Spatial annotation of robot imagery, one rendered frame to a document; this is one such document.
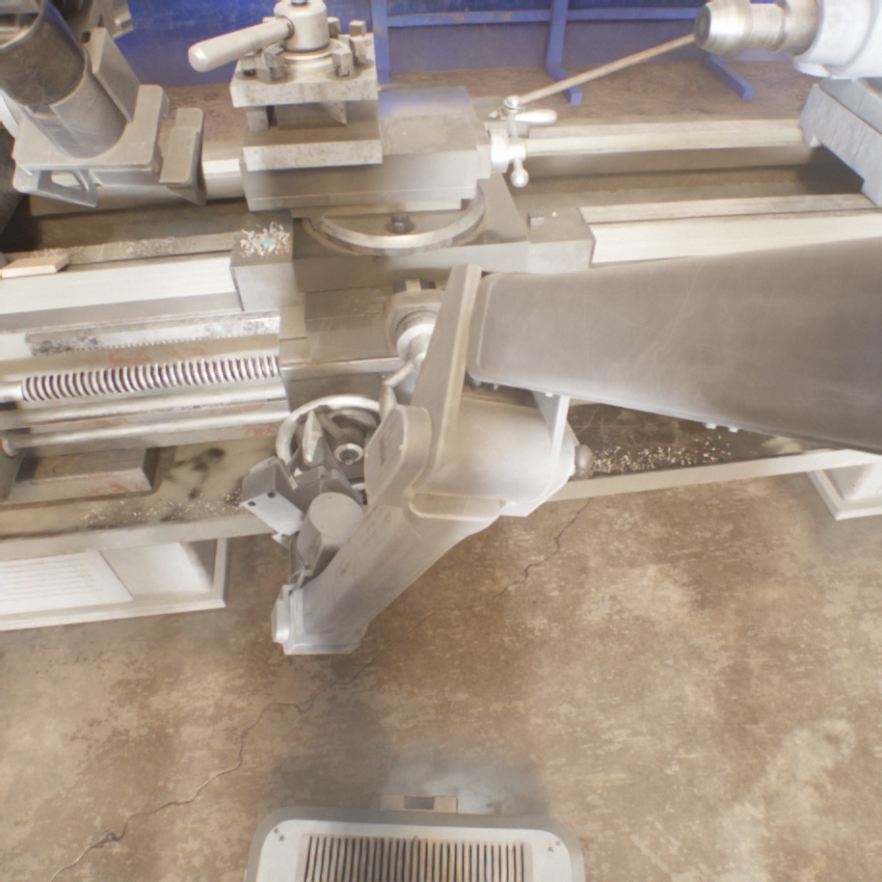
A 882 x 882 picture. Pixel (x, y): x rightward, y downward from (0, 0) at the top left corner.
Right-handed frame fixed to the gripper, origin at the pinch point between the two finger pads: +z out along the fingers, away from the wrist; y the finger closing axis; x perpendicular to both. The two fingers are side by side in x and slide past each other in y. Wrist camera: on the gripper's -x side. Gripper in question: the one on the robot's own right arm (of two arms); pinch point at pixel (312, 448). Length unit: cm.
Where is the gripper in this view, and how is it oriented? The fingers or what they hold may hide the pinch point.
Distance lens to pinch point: 85.6
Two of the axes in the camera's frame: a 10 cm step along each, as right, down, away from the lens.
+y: -9.0, 3.7, 2.4
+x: 4.2, 5.5, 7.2
